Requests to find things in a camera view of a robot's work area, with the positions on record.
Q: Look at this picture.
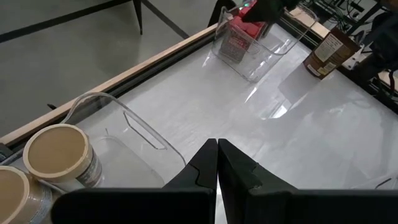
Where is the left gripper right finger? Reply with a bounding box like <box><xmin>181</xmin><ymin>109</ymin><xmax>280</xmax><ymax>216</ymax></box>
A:
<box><xmin>217</xmin><ymin>138</ymin><xmax>398</xmax><ymax>224</ymax></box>

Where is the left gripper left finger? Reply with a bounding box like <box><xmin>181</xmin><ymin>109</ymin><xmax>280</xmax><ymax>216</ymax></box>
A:
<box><xmin>50</xmin><ymin>138</ymin><xmax>218</xmax><ymax>224</ymax></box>

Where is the brown ice cream tub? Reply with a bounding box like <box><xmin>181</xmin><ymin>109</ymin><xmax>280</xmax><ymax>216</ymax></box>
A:
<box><xmin>303</xmin><ymin>26</ymin><xmax>361</xmax><ymax>81</ymax></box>

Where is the gold-lid spice jar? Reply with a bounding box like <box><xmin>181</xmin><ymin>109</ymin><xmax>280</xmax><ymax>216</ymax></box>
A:
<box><xmin>22</xmin><ymin>123</ymin><xmax>103</xmax><ymax>191</ymax></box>
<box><xmin>0</xmin><ymin>166</ymin><xmax>53</xmax><ymax>224</ymax></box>

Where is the clear plastic bin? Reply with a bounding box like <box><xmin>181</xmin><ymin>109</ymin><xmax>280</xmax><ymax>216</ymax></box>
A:
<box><xmin>211</xmin><ymin>4</ymin><xmax>318</xmax><ymax>83</ymax></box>
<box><xmin>0</xmin><ymin>91</ymin><xmax>187</xmax><ymax>224</ymax></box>

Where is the black tripod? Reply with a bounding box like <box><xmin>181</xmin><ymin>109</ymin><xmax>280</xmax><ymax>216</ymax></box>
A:
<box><xmin>132</xmin><ymin>0</ymin><xmax>144</xmax><ymax>35</ymax></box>

